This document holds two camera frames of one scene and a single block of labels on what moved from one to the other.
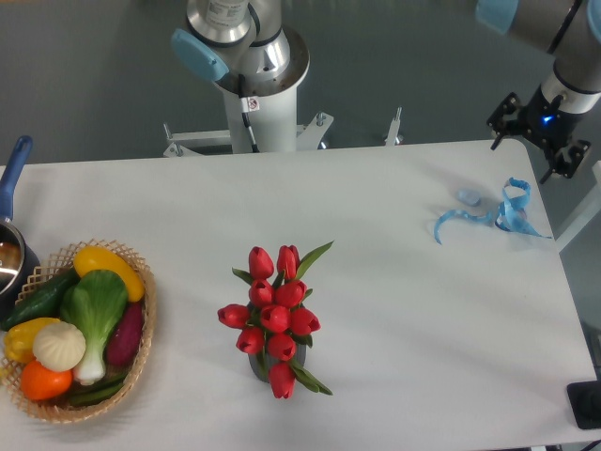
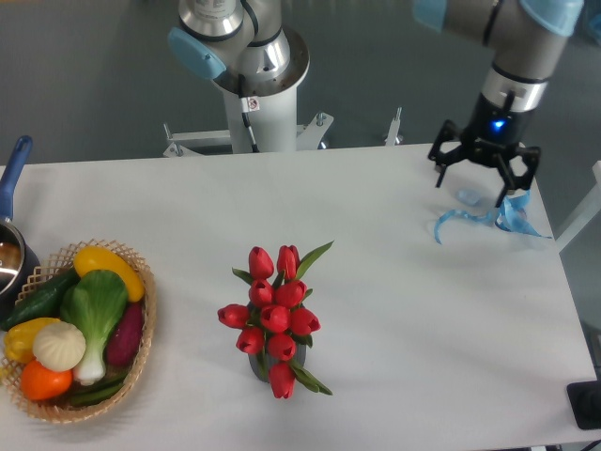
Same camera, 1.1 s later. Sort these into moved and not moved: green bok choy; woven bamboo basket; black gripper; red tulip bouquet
Moved: black gripper
Not moved: woven bamboo basket; red tulip bouquet; green bok choy
